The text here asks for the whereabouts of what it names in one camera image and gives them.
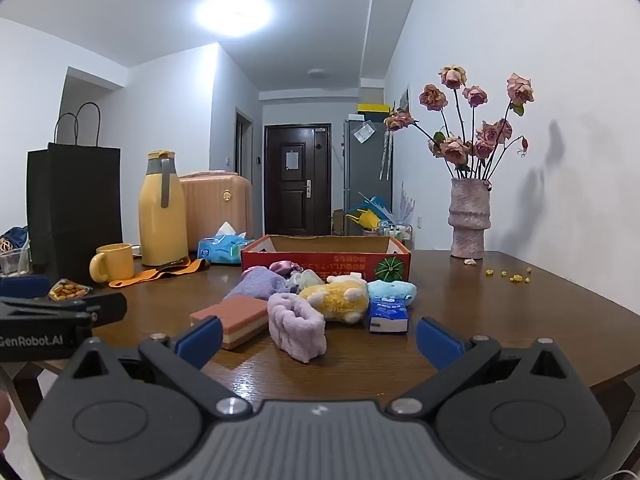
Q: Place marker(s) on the yellow ceramic mug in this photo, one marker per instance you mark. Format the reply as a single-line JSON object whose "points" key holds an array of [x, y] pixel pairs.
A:
{"points": [[117, 262]]}

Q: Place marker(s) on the grey refrigerator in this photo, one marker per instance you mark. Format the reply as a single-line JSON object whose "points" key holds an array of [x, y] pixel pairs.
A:
{"points": [[370, 175]]}

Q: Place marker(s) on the pink plush toy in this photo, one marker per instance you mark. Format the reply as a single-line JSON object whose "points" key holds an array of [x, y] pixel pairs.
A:
{"points": [[295, 330]]}

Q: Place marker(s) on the pink textured ceramic vase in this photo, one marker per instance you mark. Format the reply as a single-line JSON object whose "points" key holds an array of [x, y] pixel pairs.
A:
{"points": [[467, 220]]}

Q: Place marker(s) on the dark blue cloth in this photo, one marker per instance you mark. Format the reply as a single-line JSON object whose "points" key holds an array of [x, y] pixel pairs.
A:
{"points": [[15, 235]]}

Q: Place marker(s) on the yellow thermos jug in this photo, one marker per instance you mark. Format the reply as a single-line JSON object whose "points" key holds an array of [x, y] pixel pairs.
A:
{"points": [[162, 210]]}

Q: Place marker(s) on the side room door frame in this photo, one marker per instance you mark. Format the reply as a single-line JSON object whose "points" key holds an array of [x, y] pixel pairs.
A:
{"points": [[243, 145]]}

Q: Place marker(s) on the purple towel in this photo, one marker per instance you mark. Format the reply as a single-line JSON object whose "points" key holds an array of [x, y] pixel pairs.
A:
{"points": [[255, 285]]}

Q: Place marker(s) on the pink layered sponge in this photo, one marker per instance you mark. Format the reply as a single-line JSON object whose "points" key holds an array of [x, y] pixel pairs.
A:
{"points": [[235, 312]]}

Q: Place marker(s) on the light blue plush toy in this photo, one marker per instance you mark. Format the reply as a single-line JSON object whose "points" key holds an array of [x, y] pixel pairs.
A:
{"points": [[392, 290]]}

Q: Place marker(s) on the clear snack packet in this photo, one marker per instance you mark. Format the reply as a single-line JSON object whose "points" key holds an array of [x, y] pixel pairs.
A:
{"points": [[67, 290]]}

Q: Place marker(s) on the red cardboard box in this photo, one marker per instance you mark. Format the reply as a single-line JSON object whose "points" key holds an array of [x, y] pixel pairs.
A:
{"points": [[320, 262]]}

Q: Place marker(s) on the bouquet of dried roses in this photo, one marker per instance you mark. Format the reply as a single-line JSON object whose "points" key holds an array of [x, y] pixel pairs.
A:
{"points": [[455, 150]]}

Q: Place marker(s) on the yellow plush toy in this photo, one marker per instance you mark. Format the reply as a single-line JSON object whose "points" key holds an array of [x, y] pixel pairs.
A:
{"points": [[335, 300]]}

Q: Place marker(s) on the bright round ceiling lamp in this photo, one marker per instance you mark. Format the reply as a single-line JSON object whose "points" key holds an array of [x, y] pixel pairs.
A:
{"points": [[234, 10]]}

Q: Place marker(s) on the pink satin scrunchie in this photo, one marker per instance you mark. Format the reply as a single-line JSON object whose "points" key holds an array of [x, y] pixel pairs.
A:
{"points": [[282, 266]]}

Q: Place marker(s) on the blue soft tissue pack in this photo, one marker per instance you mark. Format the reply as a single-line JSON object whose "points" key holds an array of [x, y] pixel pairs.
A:
{"points": [[222, 250]]}

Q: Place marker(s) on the pink hard-shell suitcase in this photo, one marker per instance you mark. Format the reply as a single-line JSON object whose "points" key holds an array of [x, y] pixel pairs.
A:
{"points": [[215, 205]]}

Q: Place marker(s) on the white folded umbrella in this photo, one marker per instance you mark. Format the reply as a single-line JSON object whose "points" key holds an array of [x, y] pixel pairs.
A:
{"points": [[386, 155]]}

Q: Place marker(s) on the yellow box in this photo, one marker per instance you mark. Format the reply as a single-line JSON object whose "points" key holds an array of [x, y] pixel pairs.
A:
{"points": [[372, 108]]}

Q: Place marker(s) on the small blue tissue packet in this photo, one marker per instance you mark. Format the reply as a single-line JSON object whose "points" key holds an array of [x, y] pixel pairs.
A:
{"points": [[387, 315]]}

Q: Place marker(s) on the clear glass cup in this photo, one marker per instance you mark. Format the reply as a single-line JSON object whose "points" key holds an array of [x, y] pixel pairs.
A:
{"points": [[15, 262]]}

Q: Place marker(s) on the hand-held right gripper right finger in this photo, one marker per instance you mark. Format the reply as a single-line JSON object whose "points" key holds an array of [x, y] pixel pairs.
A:
{"points": [[440, 342]]}

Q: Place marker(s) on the brown cardboard carton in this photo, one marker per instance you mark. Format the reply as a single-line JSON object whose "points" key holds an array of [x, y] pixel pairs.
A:
{"points": [[338, 222]]}

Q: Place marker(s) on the dark brown entrance door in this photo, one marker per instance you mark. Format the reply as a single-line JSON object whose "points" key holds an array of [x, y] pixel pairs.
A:
{"points": [[297, 200]]}

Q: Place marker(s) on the clear bag with papers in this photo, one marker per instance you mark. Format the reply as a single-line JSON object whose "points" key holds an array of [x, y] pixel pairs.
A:
{"points": [[363, 132]]}

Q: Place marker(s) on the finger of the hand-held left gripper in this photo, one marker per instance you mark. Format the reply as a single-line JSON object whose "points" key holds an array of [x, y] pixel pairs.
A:
{"points": [[22, 286], [107, 307]]}

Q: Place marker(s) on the small hallway ceiling lamp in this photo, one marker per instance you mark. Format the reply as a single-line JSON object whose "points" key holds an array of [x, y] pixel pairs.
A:
{"points": [[316, 74]]}

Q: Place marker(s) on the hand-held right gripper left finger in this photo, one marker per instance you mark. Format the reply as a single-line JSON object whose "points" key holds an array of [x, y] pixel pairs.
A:
{"points": [[200, 340]]}

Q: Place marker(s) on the black paper shopping bag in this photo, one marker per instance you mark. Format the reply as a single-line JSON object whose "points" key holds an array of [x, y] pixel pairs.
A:
{"points": [[75, 200]]}

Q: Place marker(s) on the white paper notice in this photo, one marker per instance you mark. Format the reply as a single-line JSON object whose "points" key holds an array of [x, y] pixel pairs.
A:
{"points": [[292, 158]]}

